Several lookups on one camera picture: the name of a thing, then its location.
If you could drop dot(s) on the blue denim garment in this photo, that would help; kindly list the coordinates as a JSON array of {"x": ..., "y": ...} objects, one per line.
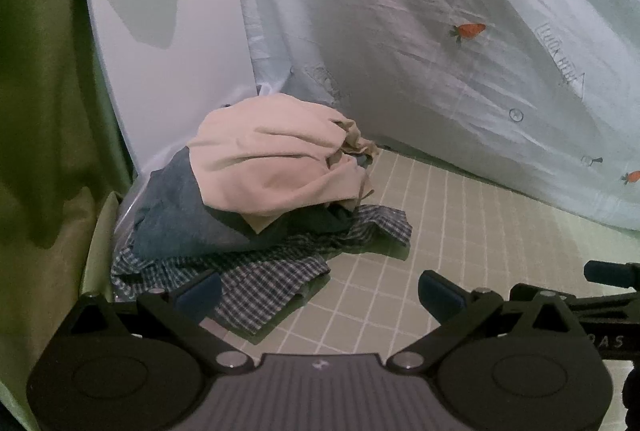
[{"x": 180, "y": 211}]

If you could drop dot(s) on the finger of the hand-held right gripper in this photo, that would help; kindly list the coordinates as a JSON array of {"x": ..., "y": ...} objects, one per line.
[
  {"x": 605, "y": 302},
  {"x": 612, "y": 274}
]

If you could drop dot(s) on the plaid shirt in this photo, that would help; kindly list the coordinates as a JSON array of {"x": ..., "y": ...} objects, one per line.
[{"x": 265, "y": 281}]

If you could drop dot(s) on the white pillow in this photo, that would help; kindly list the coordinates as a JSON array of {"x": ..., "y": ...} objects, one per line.
[{"x": 165, "y": 61}]

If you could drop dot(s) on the green curtain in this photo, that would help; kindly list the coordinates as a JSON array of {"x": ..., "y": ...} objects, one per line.
[{"x": 45, "y": 111}]

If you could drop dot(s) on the green grid bed sheet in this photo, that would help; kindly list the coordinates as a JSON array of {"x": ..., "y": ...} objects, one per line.
[{"x": 450, "y": 221}]

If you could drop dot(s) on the beige pants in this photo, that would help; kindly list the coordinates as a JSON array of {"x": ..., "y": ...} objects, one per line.
[{"x": 265, "y": 161}]

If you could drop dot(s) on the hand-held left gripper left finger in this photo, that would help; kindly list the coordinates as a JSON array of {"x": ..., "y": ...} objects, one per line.
[{"x": 200, "y": 295}]

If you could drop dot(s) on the light blue carrot-print blanket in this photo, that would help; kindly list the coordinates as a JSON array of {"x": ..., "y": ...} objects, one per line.
[{"x": 425, "y": 36}]

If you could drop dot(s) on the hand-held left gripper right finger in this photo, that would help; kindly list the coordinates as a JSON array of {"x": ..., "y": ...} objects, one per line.
[{"x": 440, "y": 297}]

